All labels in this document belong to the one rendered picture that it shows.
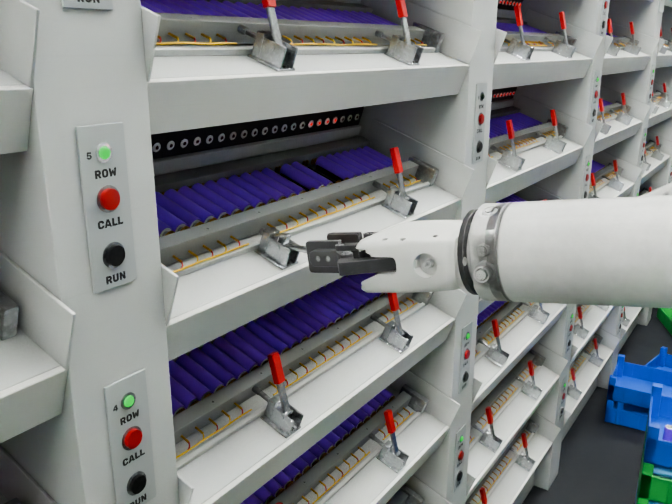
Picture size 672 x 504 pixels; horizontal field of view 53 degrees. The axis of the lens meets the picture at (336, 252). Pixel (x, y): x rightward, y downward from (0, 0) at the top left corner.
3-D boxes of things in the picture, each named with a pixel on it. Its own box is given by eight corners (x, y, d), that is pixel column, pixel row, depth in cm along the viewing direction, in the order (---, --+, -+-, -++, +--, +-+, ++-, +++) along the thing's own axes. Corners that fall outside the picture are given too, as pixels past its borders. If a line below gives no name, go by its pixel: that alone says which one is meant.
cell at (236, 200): (211, 192, 81) (252, 217, 78) (201, 195, 80) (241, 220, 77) (215, 178, 80) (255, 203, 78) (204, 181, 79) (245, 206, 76)
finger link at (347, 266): (352, 281, 57) (330, 271, 63) (433, 263, 60) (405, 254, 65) (350, 268, 57) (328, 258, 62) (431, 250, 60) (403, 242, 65)
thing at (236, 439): (446, 340, 113) (477, 271, 107) (173, 557, 65) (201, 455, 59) (349, 279, 121) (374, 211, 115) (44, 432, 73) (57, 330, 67)
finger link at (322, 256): (351, 280, 62) (294, 279, 66) (370, 271, 64) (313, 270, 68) (347, 246, 61) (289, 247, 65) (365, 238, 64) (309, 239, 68)
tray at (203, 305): (451, 223, 107) (474, 169, 103) (157, 367, 59) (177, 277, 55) (351, 168, 115) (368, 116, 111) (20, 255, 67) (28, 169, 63)
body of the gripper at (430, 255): (471, 311, 55) (356, 305, 62) (515, 277, 63) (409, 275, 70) (462, 221, 54) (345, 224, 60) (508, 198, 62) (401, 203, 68)
